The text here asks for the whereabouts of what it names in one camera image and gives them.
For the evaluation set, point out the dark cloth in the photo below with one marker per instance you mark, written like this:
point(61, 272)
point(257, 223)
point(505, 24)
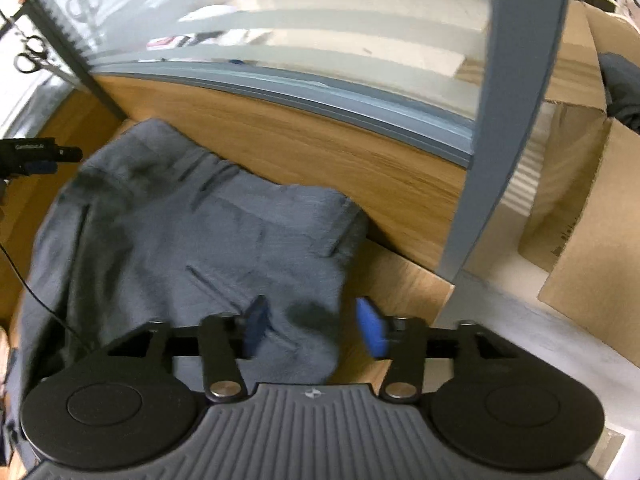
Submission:
point(622, 90)

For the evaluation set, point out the red and white packet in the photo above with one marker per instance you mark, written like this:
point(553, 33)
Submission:
point(175, 41)

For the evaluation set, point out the brown cardboard box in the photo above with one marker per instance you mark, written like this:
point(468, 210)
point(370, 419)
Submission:
point(585, 185)

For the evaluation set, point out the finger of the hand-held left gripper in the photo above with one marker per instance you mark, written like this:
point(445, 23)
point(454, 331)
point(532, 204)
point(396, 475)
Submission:
point(39, 166)
point(69, 154)

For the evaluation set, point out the grey pants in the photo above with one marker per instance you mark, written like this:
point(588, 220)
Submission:
point(175, 220)

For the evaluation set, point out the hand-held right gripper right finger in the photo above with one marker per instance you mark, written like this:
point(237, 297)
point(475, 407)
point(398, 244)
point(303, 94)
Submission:
point(372, 329)

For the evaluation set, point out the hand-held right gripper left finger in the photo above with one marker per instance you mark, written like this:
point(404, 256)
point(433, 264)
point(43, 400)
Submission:
point(257, 327)

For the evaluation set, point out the black scissors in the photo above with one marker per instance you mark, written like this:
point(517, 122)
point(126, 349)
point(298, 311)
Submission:
point(25, 62)

